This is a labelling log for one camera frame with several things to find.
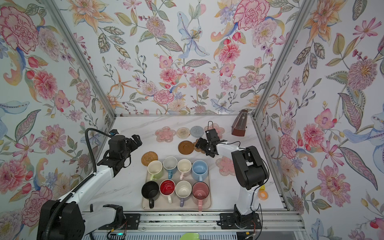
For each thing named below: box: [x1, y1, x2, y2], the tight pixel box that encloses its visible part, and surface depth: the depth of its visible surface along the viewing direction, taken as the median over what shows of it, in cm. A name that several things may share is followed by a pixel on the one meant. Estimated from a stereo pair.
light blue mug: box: [191, 160, 209, 182], surface depth 87 cm
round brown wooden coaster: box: [178, 140, 195, 155], surface depth 104 cm
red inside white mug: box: [159, 179, 176, 204], surface depth 81 cm
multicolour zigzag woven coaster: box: [176, 127, 191, 139], surface depth 112 cm
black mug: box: [141, 180, 160, 209], surface depth 78 cm
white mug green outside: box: [147, 160, 163, 181], surface depth 86 cm
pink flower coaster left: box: [155, 126, 176, 143], surface depth 112 cm
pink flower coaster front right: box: [215, 155, 236, 176], surface depth 96 cm
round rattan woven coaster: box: [141, 151, 159, 167], surface depth 100 cm
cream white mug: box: [177, 158, 192, 180], surface depth 86 cm
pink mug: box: [192, 181, 210, 212], surface depth 76 cm
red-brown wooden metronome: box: [231, 109, 248, 137], surface depth 106 cm
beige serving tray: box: [141, 164, 212, 212], surface depth 81 cm
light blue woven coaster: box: [190, 125, 205, 138], surface depth 112 cm
